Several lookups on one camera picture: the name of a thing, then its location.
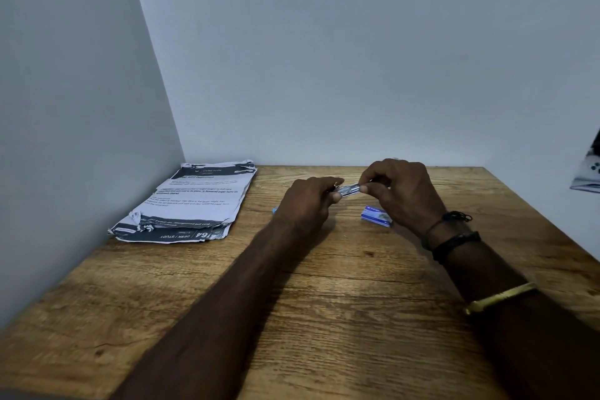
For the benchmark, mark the person's left hand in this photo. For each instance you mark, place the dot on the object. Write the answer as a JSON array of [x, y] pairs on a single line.
[[304, 207]]

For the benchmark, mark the person's right hand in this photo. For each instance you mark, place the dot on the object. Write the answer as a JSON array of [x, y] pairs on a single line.
[[408, 196]]

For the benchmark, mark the blue white staples box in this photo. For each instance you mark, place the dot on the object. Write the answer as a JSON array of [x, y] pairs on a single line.
[[375, 216]]

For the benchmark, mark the silver blue stapler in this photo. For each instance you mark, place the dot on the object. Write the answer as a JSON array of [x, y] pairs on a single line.
[[349, 189]]

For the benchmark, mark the stack of printed papers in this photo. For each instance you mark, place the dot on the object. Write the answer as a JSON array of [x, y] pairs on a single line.
[[197, 203]]

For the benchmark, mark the person's right forearm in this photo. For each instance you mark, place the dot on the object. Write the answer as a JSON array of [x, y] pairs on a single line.
[[525, 353]]

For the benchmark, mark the person's left forearm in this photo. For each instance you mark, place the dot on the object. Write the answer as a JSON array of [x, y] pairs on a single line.
[[220, 324]]

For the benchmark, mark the wooden table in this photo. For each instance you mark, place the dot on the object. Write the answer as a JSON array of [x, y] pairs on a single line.
[[351, 315]]

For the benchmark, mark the gold bangle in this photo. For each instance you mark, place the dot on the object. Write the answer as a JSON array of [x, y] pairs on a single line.
[[499, 297]]

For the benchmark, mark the papers on window sill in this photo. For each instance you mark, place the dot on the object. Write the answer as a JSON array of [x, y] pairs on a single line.
[[588, 174]]

